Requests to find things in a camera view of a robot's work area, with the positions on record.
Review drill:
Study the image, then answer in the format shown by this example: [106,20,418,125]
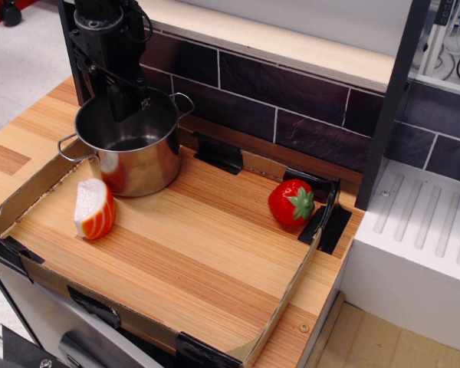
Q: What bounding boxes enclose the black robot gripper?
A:
[70,1,150,122]

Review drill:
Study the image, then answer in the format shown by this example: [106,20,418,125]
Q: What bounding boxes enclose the shiny metal pot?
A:
[57,88,195,197]

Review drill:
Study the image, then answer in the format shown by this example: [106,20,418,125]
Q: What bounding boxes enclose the cardboard fence with black tape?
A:
[0,127,358,367]

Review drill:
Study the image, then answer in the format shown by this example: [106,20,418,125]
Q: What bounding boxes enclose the toy salmon sushi piece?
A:
[74,179,116,240]

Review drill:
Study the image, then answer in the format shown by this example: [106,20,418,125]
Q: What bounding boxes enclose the black caster wheel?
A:
[0,0,22,28]

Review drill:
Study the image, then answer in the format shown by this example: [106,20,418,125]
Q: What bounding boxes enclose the red toy strawberry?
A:
[268,179,315,226]

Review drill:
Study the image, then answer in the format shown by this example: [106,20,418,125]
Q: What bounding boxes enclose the white dish drainer block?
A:
[340,161,460,351]

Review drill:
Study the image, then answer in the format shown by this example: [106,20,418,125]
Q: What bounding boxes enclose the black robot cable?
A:
[128,0,154,44]

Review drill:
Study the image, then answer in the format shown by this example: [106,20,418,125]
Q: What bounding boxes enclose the dark shelf frame with board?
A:
[140,1,430,209]

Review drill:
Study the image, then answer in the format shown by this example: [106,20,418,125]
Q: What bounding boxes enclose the silver drawer handle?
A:
[58,334,105,368]

